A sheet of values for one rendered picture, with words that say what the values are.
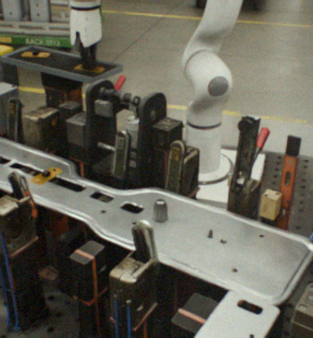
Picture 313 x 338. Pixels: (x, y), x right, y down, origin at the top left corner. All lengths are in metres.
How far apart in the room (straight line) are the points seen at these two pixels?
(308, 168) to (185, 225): 0.97
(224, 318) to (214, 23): 0.94
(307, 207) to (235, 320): 0.92
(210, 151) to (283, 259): 0.77
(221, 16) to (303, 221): 0.68
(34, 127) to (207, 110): 0.54
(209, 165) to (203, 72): 0.36
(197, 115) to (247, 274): 0.78
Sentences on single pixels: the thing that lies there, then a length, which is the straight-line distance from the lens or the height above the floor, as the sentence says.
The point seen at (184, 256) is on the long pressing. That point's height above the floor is 1.00.
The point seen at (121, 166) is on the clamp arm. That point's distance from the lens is 1.35.
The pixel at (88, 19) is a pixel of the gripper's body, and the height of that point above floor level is 1.31.
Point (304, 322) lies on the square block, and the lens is 0.92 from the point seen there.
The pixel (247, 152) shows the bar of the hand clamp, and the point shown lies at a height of 1.13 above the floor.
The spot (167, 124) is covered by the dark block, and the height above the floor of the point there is 1.12.
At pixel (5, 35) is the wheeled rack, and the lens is 5.40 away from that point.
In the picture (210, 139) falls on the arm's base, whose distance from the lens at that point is 1.76.
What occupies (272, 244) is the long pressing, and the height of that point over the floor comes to 1.00.
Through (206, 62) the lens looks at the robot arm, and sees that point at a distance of 1.62.
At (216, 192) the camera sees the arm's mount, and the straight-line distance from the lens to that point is 1.76.
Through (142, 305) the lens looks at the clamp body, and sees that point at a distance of 1.03.
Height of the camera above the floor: 1.68
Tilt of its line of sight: 30 degrees down
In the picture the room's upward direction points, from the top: straight up
